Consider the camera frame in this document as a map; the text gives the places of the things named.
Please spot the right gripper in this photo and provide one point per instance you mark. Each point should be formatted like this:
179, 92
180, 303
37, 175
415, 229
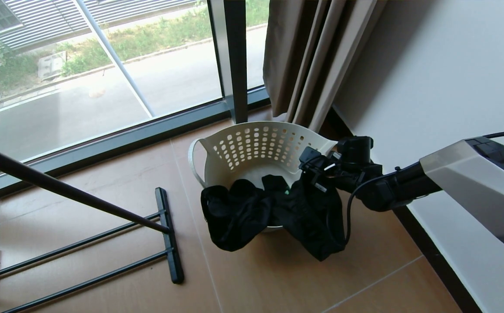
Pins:
334, 182

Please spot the black garment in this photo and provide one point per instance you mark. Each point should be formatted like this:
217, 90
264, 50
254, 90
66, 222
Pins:
234, 213
313, 221

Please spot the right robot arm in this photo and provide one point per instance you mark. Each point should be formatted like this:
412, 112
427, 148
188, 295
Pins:
473, 182

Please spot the white laundry basket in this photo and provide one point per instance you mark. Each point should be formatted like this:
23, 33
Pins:
252, 148

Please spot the black clothes rack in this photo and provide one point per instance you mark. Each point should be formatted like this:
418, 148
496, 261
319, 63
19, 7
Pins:
170, 243

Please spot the brown curtain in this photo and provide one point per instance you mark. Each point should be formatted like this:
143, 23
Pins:
308, 56

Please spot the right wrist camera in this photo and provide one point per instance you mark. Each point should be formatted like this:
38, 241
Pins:
313, 158

